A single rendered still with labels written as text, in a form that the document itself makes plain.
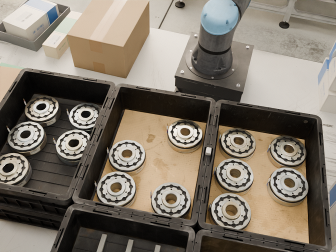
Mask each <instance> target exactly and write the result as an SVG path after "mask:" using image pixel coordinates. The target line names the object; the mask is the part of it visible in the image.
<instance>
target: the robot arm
mask: <svg viewBox="0 0 336 252"><path fill-rule="evenodd" d="M250 2H251V0H209V1H208V2H207V3H206V4H205V5H204V7H203V10H202V13H201V17H200V21H201V22H200V30H199V37H198V43H197V45H196V46H195V48H194V50H193V51H192V54H191V63H192V65H193V66H194V68H195V69H196V70H198V71H199V72H201V73H203V74H206V75H211V76H217V75H221V74H224V73H226V72H227V71H228V70H229V69H230V68H231V66H232V62H233V55H232V50H231V45H232V41H233V37H234V33H235V30H236V28H237V26H238V24H239V22H240V20H241V18H242V16H243V15H244V13H245V11H246V9H247V8H248V6H249V4H250Z"/></svg>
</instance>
